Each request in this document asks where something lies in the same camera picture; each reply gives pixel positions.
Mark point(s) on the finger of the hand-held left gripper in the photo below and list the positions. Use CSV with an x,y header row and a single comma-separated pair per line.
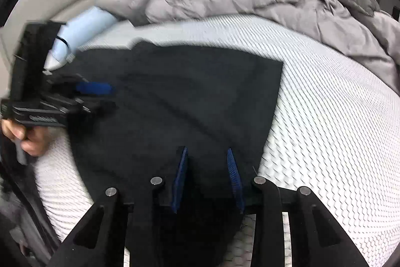
x,y
93,88
97,108

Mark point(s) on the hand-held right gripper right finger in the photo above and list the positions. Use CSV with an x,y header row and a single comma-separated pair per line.
x,y
234,179

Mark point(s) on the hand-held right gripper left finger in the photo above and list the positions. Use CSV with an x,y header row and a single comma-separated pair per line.
x,y
180,179

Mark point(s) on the black pants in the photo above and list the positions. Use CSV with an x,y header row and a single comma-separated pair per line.
x,y
187,98

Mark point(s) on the person's left hand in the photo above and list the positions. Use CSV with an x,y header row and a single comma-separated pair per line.
x,y
36,142

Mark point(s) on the light blue pillow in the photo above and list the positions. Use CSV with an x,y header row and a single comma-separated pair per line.
x,y
87,26

